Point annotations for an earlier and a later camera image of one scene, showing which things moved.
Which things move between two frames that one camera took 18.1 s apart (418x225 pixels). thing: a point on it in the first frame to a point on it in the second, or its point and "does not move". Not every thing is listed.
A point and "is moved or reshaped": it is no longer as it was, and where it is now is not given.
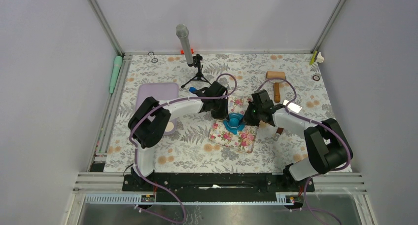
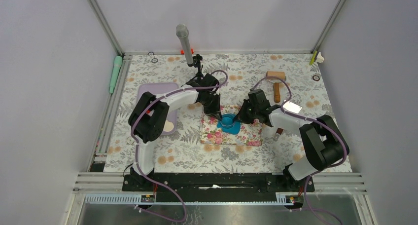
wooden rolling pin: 271,74 does not move
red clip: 182,51 does not move
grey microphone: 182,32 does not move
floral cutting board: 243,141 is moved or reshaped
